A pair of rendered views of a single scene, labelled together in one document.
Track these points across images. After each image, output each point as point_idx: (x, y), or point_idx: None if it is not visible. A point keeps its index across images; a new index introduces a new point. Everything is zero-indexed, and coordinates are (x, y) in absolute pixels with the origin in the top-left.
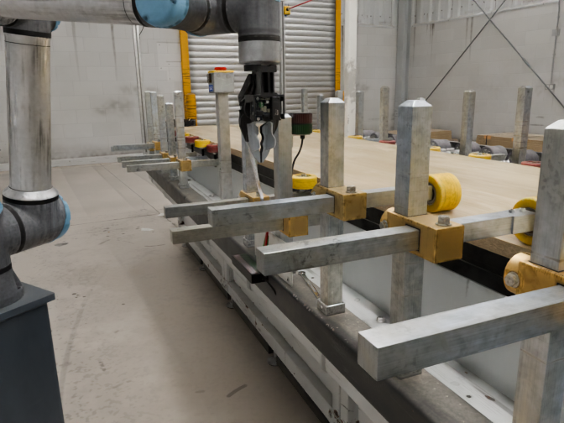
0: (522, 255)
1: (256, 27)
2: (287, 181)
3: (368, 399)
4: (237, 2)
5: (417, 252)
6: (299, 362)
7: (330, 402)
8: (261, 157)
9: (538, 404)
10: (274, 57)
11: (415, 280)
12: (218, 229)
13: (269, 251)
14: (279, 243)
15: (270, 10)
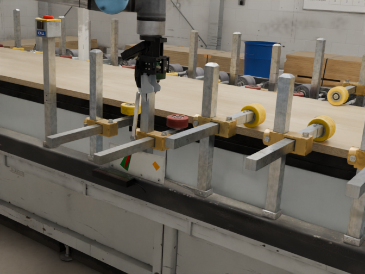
0: (353, 147)
1: (157, 12)
2: (152, 112)
3: (252, 237)
4: None
5: (293, 151)
6: (106, 249)
7: (148, 269)
8: (146, 98)
9: (362, 208)
10: (164, 32)
11: (283, 166)
12: (123, 150)
13: (256, 158)
14: (147, 156)
15: (164, 1)
